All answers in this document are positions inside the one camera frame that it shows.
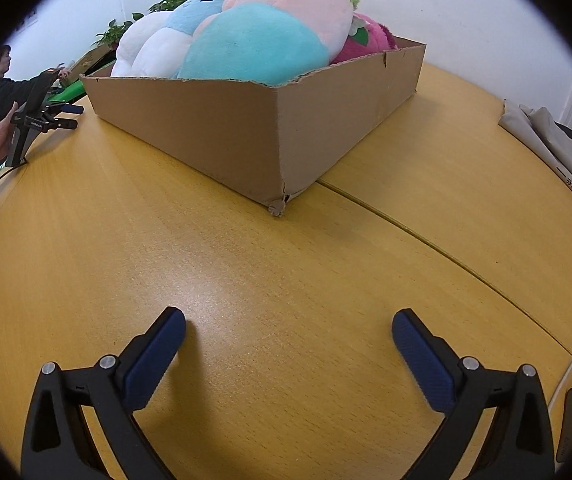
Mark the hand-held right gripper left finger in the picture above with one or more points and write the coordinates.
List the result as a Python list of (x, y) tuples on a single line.
[(156, 360)]

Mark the flat cardboard box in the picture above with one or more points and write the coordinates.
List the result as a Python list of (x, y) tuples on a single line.
[(88, 60)]

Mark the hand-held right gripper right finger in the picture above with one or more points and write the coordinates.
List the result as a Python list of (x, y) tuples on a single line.
[(423, 360)]

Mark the green potted plant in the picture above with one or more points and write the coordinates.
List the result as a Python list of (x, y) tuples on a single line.
[(111, 32)]

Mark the large pink and teal plush toy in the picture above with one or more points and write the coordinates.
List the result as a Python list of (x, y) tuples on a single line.
[(266, 35)]

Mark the white panda plush toy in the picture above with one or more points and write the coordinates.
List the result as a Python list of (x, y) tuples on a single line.
[(141, 45)]

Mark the green plastic crate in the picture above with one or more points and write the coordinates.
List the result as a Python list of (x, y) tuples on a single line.
[(68, 92)]

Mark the blue plush cat red headband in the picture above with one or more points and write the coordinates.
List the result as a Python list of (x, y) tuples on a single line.
[(191, 17)]

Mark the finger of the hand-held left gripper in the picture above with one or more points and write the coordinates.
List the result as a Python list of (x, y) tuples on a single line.
[(63, 123), (71, 108)]

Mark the person's left hand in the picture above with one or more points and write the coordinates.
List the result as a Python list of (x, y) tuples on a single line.
[(1, 135)]

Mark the cardboard box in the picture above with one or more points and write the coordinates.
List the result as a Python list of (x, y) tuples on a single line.
[(216, 125), (88, 60)]

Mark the grey cloth bag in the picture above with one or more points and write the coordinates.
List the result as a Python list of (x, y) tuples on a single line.
[(540, 140)]

